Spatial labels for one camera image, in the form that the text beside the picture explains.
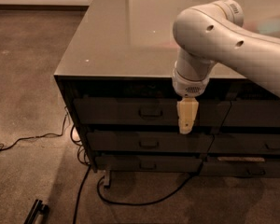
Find black metal bracket on floor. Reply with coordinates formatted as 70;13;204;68
23;199;49;224

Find thin black power cable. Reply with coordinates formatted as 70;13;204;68
0;105;70;165

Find thick black floor cable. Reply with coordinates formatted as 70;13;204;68
72;165;92;224

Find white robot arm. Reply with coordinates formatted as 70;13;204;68
172;0;280;134

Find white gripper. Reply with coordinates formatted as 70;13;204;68
172;69;209;134

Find drawer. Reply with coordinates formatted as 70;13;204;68
95;155;202;173
209;133;280;155
74;97;231;127
87;131;213;153
200;157;280;178
224;100;280;128

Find dark cabinet with glossy top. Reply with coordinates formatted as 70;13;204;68
54;0;280;175

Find black looped cable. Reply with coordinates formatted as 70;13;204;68
96;163;204;207

